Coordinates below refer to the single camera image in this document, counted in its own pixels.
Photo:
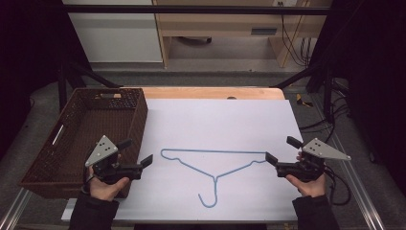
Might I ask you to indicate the white cabinet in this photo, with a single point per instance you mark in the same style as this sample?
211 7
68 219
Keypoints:
115 35

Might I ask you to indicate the light wooden desk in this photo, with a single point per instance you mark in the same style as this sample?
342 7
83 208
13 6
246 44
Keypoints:
217 22

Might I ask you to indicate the dark curtain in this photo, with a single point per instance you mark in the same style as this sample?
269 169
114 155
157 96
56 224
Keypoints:
370 64
32 48

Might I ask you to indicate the aluminium frame rail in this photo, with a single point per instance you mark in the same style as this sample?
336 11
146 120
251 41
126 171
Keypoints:
16 207
360 191

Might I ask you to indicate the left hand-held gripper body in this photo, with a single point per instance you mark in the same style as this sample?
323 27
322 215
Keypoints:
105 151

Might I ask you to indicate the white table sheet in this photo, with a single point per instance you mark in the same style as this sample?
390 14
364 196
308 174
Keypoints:
223 127

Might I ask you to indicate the person's left hand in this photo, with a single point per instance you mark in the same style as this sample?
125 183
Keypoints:
107 190

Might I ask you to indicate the person's right hand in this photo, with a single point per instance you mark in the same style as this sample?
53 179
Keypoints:
309 189

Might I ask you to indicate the wooden table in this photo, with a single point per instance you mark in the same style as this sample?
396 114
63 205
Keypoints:
191 93

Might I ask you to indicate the yellow and black tool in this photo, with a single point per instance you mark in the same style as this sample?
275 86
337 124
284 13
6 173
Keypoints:
300 100

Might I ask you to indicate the black metal stand leg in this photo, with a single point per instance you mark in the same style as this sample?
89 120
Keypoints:
327 96
62 86

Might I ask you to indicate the brown woven plastic basket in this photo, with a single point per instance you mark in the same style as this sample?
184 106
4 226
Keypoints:
89 124

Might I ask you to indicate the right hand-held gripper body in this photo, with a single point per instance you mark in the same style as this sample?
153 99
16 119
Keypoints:
319 150

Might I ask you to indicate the black metal crossbar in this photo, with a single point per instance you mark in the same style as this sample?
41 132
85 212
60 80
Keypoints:
191 9

